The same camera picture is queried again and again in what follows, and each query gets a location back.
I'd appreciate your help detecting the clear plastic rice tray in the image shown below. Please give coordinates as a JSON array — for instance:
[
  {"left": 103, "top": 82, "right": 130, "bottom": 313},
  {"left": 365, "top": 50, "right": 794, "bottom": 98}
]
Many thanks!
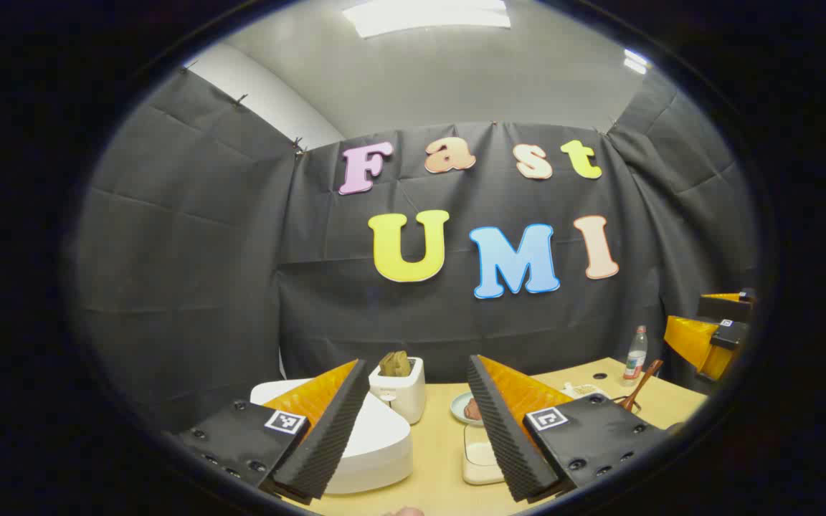
[{"left": 462, "top": 423, "right": 505, "bottom": 486}]

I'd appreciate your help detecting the light blue plate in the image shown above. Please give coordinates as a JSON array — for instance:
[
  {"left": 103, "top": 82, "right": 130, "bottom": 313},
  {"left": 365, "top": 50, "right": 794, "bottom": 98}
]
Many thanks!
[{"left": 450, "top": 391, "right": 485, "bottom": 427}]

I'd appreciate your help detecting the clear plastic water bottle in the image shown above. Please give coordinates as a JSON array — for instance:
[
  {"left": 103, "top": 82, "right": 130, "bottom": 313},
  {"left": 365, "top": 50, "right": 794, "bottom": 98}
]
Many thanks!
[{"left": 623, "top": 326, "right": 649, "bottom": 388}]

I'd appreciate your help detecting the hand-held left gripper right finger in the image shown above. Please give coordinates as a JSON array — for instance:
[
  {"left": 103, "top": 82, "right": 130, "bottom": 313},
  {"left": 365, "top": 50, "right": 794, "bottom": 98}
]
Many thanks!
[{"left": 465, "top": 354, "right": 673, "bottom": 504}]

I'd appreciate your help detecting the white toaster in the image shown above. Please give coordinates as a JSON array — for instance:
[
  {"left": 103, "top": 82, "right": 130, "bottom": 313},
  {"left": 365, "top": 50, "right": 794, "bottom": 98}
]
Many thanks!
[{"left": 369, "top": 356, "right": 427, "bottom": 425}]

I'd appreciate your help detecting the large ceiling light panel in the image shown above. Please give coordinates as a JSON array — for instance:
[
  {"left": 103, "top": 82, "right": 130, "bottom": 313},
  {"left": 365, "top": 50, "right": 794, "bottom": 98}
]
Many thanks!
[{"left": 341, "top": 0, "right": 512, "bottom": 39}]

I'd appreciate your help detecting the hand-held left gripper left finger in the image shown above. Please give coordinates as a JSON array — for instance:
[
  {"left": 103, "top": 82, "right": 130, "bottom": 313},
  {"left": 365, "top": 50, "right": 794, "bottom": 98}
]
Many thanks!
[{"left": 161, "top": 358, "right": 372, "bottom": 504}]

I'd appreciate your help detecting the brown toast slice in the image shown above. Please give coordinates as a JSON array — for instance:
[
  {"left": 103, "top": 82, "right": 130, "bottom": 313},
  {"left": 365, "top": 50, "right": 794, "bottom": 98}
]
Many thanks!
[{"left": 379, "top": 350, "right": 412, "bottom": 378}]

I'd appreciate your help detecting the white rice cooker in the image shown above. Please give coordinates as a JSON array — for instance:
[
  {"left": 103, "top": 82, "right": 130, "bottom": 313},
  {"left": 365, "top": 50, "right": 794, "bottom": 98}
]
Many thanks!
[{"left": 250, "top": 378, "right": 414, "bottom": 495}]

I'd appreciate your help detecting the brown wooden spoon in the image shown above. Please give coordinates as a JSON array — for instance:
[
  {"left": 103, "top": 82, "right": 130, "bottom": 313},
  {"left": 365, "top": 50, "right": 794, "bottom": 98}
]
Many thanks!
[{"left": 617, "top": 359, "right": 664, "bottom": 411}]

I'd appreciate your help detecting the black backdrop cloth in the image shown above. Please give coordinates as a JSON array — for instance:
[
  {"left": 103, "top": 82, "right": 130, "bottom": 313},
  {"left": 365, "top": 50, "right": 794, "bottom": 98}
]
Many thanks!
[{"left": 69, "top": 68, "right": 758, "bottom": 431}]

